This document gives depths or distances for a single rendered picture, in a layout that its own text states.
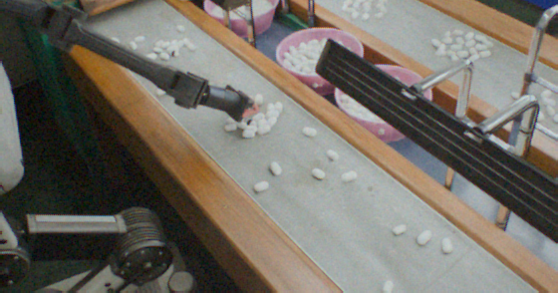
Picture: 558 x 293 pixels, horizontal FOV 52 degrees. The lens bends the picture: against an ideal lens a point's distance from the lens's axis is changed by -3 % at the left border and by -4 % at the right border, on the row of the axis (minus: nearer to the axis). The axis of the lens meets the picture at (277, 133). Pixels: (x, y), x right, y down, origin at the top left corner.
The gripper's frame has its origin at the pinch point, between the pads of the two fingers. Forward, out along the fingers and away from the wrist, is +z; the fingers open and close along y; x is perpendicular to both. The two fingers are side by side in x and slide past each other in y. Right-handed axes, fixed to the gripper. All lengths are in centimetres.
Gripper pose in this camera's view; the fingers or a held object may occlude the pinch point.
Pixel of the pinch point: (255, 110)
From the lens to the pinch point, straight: 161.1
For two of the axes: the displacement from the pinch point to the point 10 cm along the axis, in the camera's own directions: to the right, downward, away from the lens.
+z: 6.6, 1.7, 7.3
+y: -5.9, -5.0, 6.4
